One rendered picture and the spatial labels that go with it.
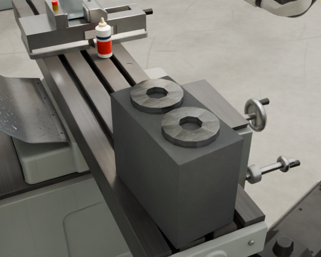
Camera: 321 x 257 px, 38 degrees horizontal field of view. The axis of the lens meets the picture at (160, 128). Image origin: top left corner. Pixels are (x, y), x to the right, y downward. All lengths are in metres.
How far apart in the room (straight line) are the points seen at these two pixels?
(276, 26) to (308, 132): 1.34
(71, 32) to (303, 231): 0.83
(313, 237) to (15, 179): 0.79
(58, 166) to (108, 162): 0.27
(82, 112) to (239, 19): 2.88
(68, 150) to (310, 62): 2.42
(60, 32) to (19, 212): 0.49
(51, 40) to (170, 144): 0.72
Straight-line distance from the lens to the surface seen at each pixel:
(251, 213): 0.87
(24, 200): 1.24
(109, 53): 1.31
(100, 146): 1.00
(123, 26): 1.39
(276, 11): 1.05
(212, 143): 0.70
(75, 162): 1.19
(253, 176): 1.54
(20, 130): 1.14
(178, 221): 0.75
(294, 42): 3.60
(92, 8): 1.34
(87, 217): 1.36
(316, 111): 2.86
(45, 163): 1.19
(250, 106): 1.63
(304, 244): 1.31
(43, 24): 1.38
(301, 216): 1.38
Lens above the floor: 1.57
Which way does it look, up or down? 37 degrees down
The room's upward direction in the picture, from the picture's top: straight up
